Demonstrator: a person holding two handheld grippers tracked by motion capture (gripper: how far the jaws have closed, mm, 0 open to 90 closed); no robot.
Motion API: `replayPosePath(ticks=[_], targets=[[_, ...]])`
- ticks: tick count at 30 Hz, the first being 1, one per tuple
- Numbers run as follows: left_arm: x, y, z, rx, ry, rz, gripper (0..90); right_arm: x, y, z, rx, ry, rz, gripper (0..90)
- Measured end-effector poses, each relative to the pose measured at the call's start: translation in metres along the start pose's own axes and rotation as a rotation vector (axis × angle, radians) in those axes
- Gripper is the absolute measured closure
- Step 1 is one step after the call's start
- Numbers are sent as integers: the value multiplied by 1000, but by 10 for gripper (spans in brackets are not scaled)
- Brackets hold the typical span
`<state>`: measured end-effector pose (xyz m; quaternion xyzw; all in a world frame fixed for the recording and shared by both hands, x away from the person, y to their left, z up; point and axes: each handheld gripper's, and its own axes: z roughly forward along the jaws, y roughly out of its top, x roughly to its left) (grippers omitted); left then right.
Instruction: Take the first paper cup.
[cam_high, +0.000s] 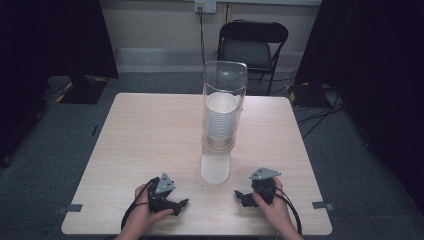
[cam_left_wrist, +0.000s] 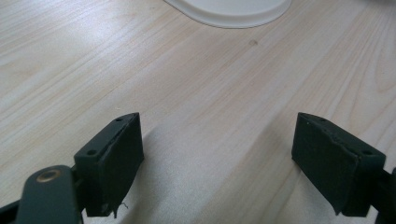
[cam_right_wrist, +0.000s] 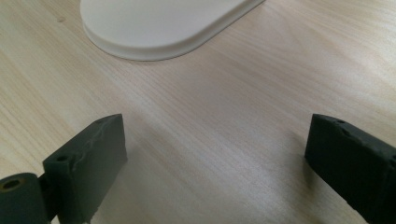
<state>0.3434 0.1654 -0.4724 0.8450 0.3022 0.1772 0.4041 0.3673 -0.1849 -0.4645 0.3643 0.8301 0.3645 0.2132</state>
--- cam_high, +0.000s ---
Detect grey tape strip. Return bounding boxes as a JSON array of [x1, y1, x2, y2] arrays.
[[56, 203, 84, 215], [311, 200, 335, 211]]

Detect person's right hand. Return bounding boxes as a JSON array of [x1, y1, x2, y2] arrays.
[[251, 176, 292, 232]]

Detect black floor cables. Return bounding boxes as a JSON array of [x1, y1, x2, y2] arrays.
[[295, 85, 346, 140]]

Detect person's left hand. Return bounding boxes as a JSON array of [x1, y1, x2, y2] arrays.
[[127, 183, 175, 235]]

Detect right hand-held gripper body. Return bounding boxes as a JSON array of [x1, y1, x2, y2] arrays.
[[248, 166, 282, 206]]

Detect right hand-held gripper black cable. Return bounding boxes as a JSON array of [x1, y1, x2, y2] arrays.
[[263, 186, 303, 236]]

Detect hand-held gripper black cable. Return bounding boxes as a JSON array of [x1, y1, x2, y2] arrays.
[[120, 177, 160, 232], [263, 186, 303, 236]]

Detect black stand base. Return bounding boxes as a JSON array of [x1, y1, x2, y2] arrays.
[[287, 81, 332, 109], [59, 74, 109, 105]]

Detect white paper cup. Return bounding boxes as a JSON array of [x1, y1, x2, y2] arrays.
[[199, 146, 232, 185]]

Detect black wall socket cable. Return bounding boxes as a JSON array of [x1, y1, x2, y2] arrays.
[[198, 5, 207, 68]]

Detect black folding chair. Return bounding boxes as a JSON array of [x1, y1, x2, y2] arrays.
[[216, 19, 290, 97]]

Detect left hand-held gripper black cable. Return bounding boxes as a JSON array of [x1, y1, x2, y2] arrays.
[[120, 177, 160, 232]]

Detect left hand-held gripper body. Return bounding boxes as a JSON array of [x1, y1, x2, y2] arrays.
[[147, 172, 177, 215]]

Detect white wall socket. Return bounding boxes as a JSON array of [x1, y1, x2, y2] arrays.
[[194, 0, 218, 15]]

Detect black curtain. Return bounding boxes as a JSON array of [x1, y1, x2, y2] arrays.
[[294, 0, 424, 216], [0, 0, 120, 168]]

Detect clear plastic cup dispenser tube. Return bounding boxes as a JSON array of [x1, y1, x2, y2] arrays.
[[199, 60, 249, 154]]

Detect stack of white paper cups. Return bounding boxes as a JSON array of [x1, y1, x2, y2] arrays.
[[203, 91, 239, 142]]

